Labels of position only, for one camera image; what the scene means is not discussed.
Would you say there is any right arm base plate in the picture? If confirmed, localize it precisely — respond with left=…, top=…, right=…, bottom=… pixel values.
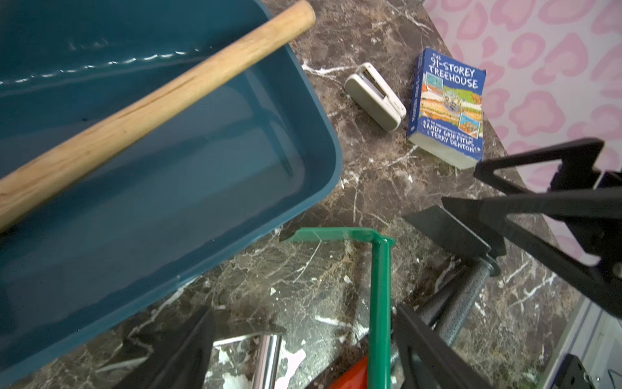
left=552, top=353, right=595, bottom=389

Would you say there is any white stapler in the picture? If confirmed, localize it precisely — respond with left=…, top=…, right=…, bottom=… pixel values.
left=344, top=63, right=407, bottom=132

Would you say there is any teal plastic storage box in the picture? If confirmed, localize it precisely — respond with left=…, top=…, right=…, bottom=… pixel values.
left=1, top=1, right=343, bottom=387

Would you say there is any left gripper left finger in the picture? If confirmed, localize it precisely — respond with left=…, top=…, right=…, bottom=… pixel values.
left=116, top=307, right=215, bottom=388

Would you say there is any wooden handled small hoe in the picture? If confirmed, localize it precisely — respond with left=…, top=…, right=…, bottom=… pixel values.
left=1, top=1, right=316, bottom=231

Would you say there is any chrome tool with blue grip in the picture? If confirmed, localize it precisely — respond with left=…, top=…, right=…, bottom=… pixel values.
left=96, top=331, right=283, bottom=389

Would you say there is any green hoe with red grip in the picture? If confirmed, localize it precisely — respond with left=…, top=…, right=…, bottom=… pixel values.
left=287, top=227, right=395, bottom=388

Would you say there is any blue treehouse paperback book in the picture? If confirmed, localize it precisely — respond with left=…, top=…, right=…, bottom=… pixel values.
left=407, top=48, right=487, bottom=170

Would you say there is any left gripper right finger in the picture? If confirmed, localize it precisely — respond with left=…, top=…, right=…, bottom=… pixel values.
left=394, top=305, right=491, bottom=389

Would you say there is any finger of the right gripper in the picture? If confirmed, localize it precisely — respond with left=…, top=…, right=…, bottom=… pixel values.
left=474, top=138, right=605, bottom=195
left=441, top=186, right=622, bottom=319

